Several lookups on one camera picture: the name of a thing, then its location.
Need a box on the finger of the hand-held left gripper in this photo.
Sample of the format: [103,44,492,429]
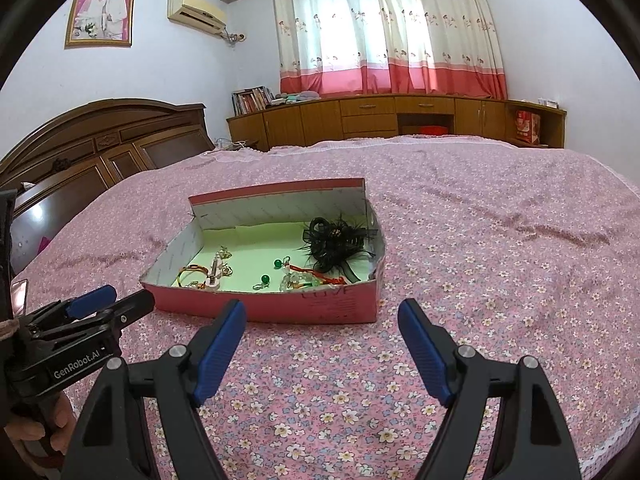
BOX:
[97,290,156,335]
[62,285,118,318]

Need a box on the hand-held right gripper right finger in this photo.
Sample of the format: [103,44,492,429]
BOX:
[397,298,583,480]

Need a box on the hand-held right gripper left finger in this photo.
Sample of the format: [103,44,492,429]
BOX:
[60,299,247,480]

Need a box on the braided bracelet with gold bell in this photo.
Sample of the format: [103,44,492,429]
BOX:
[177,262,208,290]

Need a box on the pink cardboard box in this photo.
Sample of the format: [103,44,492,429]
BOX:
[139,177,388,324]

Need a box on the clear crystal bead ornament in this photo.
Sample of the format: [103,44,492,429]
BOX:
[279,270,307,293]

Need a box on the braided colourful bracelet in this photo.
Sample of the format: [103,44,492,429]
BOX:
[287,262,346,291]

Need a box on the person's left hand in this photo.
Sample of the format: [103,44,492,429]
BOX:
[5,395,76,466]

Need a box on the small pink mirror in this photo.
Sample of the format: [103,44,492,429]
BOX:
[10,280,30,317]

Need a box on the black feather hair accessory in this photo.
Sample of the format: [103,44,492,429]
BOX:
[295,214,378,283]

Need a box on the dark wooden headboard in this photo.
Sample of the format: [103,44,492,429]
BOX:
[0,99,217,276]

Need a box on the row of books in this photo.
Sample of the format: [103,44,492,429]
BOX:
[231,86,275,116]

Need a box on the red gift box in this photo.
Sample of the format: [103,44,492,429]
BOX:
[515,110,542,143]

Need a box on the wooden cabinet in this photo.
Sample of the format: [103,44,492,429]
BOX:
[226,94,567,153]

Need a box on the white and pink curtain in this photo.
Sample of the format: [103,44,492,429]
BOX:
[272,0,508,101]

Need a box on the white cable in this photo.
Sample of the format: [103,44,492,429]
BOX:
[215,137,258,152]

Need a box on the framed wall photo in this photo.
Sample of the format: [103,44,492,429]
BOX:
[64,0,137,50]

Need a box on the wall air conditioner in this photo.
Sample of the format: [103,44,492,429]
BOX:
[167,0,228,36]

